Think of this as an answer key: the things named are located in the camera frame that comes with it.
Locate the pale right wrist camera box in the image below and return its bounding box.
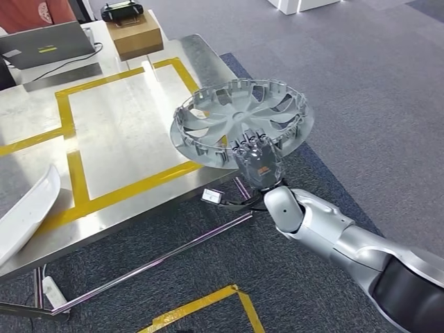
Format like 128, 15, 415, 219
202, 187, 223, 205

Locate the grey laptop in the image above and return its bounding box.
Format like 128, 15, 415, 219
0, 20, 96, 71

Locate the brown cardboard box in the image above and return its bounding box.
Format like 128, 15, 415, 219
105, 10, 165, 62

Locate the black laptop cable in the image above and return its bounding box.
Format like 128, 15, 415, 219
31, 42, 104, 83

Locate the white block with light strips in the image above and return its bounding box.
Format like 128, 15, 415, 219
267, 0, 341, 15

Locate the grey plastic wheel hubcap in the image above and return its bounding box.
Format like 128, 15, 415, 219
170, 78, 315, 170

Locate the stainless steel workbench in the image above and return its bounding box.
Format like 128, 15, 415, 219
0, 34, 254, 321

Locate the white power strip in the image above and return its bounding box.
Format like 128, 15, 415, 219
42, 275, 70, 314

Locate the yellow floor tape rectangle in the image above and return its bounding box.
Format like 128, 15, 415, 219
137, 284, 266, 333

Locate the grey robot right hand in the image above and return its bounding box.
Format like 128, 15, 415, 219
231, 128, 285, 191

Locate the yellow tape on workbench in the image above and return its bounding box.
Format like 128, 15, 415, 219
0, 57, 230, 231

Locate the person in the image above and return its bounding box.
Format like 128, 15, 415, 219
0, 0, 77, 35

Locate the white plastic car part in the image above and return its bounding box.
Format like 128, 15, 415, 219
0, 164, 61, 268

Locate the black remote controller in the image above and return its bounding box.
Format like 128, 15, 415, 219
100, 0, 144, 23

